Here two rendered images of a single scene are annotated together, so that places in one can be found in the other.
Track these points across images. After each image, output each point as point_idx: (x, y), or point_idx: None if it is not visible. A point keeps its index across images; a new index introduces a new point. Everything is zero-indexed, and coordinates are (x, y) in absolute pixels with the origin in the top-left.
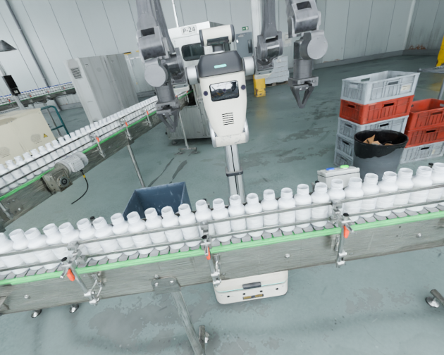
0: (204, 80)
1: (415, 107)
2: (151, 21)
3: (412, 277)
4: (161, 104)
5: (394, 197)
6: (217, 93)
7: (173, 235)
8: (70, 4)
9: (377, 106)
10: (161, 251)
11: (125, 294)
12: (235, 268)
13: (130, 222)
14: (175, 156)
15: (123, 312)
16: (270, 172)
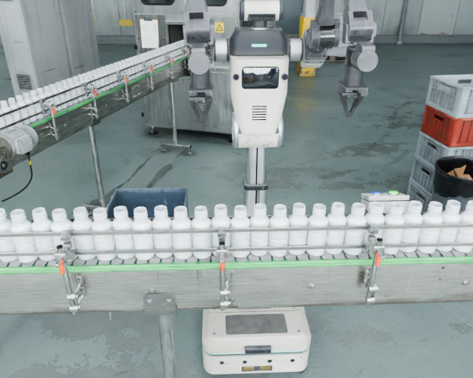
0: (237, 61)
1: None
2: (201, 5)
3: None
4: (195, 91)
5: (438, 231)
6: (251, 79)
7: (183, 241)
8: None
9: None
10: (163, 259)
11: (107, 309)
12: (248, 293)
13: (136, 217)
14: (154, 155)
15: (61, 372)
16: (305, 201)
